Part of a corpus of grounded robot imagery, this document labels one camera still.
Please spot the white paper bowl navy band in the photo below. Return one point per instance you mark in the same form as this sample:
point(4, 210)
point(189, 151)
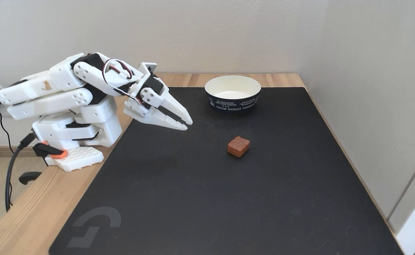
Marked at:
point(233, 94)

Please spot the black desk mat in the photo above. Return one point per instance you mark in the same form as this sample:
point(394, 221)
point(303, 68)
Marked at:
point(228, 198)

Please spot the black orange table clamp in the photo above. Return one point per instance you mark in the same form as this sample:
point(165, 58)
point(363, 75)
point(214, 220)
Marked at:
point(51, 151)

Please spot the brown cube toy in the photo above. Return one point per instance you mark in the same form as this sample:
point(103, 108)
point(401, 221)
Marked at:
point(238, 146)

